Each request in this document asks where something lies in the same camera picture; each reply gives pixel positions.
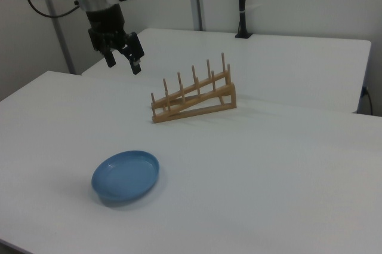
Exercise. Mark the wooden plate rack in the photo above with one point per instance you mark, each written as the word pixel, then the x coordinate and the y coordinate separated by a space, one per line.
pixel 194 98

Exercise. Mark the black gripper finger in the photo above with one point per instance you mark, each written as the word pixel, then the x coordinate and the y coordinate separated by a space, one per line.
pixel 135 52
pixel 111 58

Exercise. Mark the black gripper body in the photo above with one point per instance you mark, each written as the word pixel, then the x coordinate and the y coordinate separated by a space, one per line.
pixel 106 22

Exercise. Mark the black pole with base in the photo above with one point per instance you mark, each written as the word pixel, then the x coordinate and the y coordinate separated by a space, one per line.
pixel 243 3

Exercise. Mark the blue round plate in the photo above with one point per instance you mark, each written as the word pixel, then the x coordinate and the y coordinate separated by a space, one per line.
pixel 125 177

